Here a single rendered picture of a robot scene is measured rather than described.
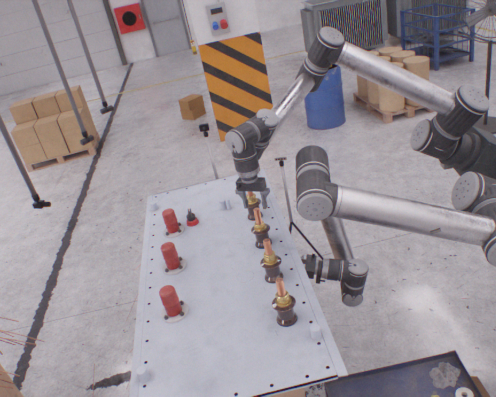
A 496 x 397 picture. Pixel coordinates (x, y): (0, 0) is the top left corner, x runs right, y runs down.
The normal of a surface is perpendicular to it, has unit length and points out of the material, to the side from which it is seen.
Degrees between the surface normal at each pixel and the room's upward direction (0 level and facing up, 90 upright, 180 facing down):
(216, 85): 90
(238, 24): 90
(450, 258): 0
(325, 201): 94
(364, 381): 0
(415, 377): 0
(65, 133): 90
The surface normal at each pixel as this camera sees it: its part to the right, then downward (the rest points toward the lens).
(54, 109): 0.19, 0.47
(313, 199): -0.10, 0.54
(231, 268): -0.18, -0.84
